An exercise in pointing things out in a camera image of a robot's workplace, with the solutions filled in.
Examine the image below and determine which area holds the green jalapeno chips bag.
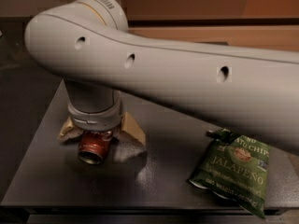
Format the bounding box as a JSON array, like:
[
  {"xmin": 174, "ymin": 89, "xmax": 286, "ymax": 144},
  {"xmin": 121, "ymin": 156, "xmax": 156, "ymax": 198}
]
[{"xmin": 189, "ymin": 129, "xmax": 270, "ymax": 219}]

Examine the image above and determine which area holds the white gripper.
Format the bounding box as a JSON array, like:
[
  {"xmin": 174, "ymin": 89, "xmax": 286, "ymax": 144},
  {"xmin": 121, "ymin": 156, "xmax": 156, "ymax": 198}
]
[{"xmin": 58, "ymin": 101, "xmax": 146, "ymax": 147}]

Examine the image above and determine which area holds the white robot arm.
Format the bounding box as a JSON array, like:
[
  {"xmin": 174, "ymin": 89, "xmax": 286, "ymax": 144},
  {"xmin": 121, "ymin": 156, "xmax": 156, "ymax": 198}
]
[{"xmin": 24, "ymin": 0, "xmax": 299, "ymax": 154}]

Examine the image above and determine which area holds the red coke can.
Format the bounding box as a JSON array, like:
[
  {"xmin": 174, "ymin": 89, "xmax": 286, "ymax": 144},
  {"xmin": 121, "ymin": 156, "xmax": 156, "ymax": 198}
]
[{"xmin": 78, "ymin": 131, "xmax": 113, "ymax": 165}]

